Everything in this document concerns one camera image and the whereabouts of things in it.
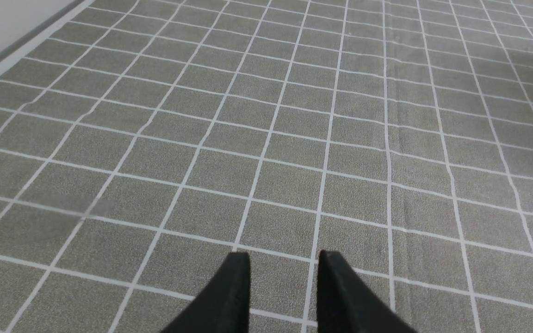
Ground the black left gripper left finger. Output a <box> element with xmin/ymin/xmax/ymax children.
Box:
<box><xmin>161</xmin><ymin>252</ymin><xmax>250</xmax><ymax>333</ymax></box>

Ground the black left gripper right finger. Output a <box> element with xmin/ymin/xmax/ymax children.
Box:
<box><xmin>317</xmin><ymin>251</ymin><xmax>415</xmax><ymax>333</ymax></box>

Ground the grey checked tablecloth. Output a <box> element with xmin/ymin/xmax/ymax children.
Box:
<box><xmin>0</xmin><ymin>0</ymin><xmax>533</xmax><ymax>333</ymax></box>

